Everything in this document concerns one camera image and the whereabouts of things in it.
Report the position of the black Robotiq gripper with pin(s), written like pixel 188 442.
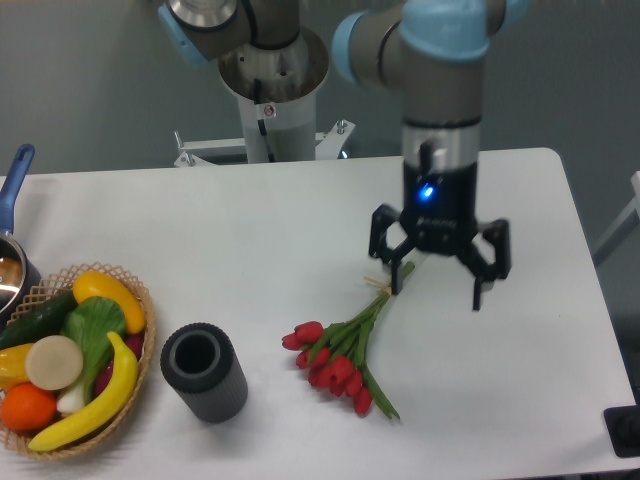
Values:
pixel 442 210

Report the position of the red tulip bouquet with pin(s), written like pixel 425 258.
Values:
pixel 335 356

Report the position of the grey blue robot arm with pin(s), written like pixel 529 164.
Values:
pixel 430 52

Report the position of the black device at edge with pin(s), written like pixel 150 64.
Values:
pixel 623 428

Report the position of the dark grey ribbed vase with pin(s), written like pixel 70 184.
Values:
pixel 200 364

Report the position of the red purple radish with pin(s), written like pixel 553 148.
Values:
pixel 135 344

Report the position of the green bok choy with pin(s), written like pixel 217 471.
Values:
pixel 87 326

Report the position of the woven wicker basket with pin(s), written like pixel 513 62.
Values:
pixel 53 286

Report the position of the green cucumber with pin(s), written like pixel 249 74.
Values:
pixel 45 320

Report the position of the beige round slice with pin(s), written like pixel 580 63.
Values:
pixel 54 363

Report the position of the yellow banana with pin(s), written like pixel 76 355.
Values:
pixel 99 411

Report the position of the yellow bell pepper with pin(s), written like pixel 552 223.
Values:
pixel 12 366

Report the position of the orange fruit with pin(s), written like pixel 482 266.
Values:
pixel 27 407

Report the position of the white frame at right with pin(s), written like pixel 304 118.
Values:
pixel 620 227

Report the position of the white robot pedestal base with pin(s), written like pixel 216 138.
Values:
pixel 276 93

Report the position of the blue handled saucepan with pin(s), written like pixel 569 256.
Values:
pixel 18 274

